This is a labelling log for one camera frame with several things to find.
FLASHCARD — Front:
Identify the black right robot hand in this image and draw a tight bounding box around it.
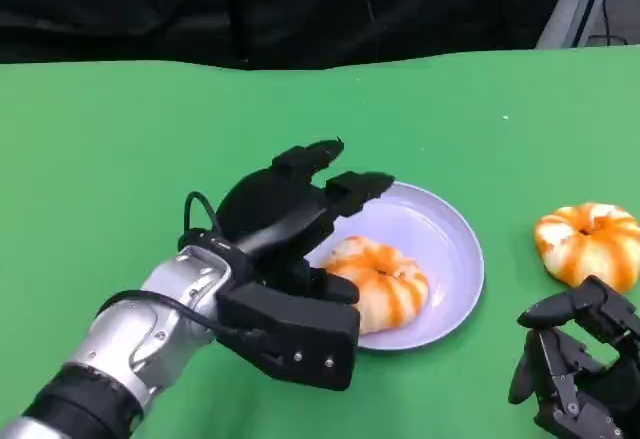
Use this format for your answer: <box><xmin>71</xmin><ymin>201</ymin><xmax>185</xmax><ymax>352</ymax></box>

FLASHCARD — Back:
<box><xmin>508</xmin><ymin>274</ymin><xmax>640</xmax><ymax>439</ymax></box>

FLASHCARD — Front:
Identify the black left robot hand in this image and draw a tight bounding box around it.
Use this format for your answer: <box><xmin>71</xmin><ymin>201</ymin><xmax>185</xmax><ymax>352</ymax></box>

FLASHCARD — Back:
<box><xmin>214</xmin><ymin>136</ymin><xmax>397</xmax><ymax>306</ymax></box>

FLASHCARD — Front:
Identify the orange and white bread roll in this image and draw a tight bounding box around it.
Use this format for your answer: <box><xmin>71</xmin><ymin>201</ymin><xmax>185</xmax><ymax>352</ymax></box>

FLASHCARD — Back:
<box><xmin>533</xmin><ymin>202</ymin><xmax>640</xmax><ymax>295</ymax></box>
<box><xmin>322</xmin><ymin>235</ymin><xmax>431</xmax><ymax>336</ymax></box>

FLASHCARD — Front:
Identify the green table cloth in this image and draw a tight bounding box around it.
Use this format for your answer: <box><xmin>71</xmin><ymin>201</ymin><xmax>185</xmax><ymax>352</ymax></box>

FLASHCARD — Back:
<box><xmin>0</xmin><ymin>43</ymin><xmax>640</xmax><ymax>439</ymax></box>

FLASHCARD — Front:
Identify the lilac plate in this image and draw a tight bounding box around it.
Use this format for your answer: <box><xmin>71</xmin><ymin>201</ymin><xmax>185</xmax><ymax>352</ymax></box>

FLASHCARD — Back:
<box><xmin>304</xmin><ymin>181</ymin><xmax>486</xmax><ymax>353</ymax></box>

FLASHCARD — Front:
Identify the black curtain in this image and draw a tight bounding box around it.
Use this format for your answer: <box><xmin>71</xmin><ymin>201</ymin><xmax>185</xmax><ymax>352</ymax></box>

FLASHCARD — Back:
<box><xmin>0</xmin><ymin>0</ymin><xmax>574</xmax><ymax>72</ymax></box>

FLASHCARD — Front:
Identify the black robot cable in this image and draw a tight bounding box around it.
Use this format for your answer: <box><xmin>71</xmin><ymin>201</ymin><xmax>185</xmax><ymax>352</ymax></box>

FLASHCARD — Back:
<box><xmin>177</xmin><ymin>190</ymin><xmax>224</xmax><ymax>250</ymax></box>
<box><xmin>97</xmin><ymin>288</ymin><xmax>269</xmax><ymax>338</ymax></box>

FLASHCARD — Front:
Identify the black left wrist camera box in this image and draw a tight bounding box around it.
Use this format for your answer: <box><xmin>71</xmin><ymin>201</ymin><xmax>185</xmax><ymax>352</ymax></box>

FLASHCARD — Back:
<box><xmin>214</xmin><ymin>281</ymin><xmax>362</xmax><ymax>393</ymax></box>

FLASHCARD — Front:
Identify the black cable by frame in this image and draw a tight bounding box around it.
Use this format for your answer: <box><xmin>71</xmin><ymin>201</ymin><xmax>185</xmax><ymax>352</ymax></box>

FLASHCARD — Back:
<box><xmin>597</xmin><ymin>0</ymin><xmax>629</xmax><ymax>48</ymax></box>

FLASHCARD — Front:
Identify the grey metal frame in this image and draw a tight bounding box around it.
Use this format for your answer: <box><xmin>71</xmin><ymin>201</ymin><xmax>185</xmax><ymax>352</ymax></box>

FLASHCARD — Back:
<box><xmin>535</xmin><ymin>0</ymin><xmax>632</xmax><ymax>50</ymax></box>

